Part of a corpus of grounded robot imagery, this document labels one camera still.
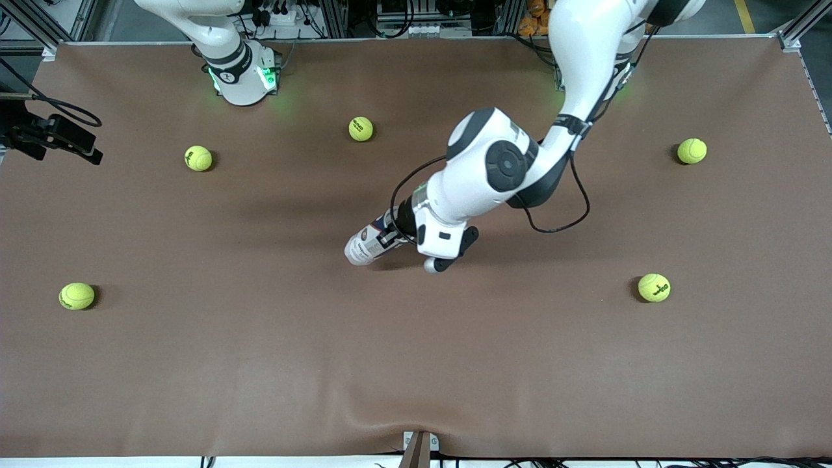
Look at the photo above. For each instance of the grey metal camera bracket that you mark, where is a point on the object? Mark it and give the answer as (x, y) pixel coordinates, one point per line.
(420, 452)

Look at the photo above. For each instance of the yellow tennis ball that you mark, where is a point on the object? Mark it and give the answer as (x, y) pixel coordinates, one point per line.
(77, 296)
(654, 287)
(198, 158)
(361, 129)
(691, 151)

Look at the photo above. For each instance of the white blue tennis ball can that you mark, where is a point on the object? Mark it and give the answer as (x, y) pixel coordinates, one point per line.
(361, 250)

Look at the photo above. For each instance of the aluminium frame rail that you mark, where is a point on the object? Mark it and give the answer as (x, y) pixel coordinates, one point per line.
(796, 31)
(39, 29)

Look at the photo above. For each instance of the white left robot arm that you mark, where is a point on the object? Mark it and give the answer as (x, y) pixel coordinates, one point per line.
(468, 195)

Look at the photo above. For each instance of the white power strip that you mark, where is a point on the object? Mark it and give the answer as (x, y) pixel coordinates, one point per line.
(281, 17)

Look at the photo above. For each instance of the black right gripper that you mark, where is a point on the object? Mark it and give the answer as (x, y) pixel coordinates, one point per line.
(27, 135)

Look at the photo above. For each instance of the bag of orange items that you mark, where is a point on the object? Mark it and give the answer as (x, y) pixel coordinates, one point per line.
(536, 19)

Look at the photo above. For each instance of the brown table mat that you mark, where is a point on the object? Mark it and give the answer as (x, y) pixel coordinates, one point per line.
(455, 357)

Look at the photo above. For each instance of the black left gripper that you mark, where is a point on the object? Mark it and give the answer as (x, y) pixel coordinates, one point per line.
(406, 219)

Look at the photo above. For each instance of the metal table corner bracket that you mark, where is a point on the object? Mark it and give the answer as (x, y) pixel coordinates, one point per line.
(49, 53)
(790, 44)

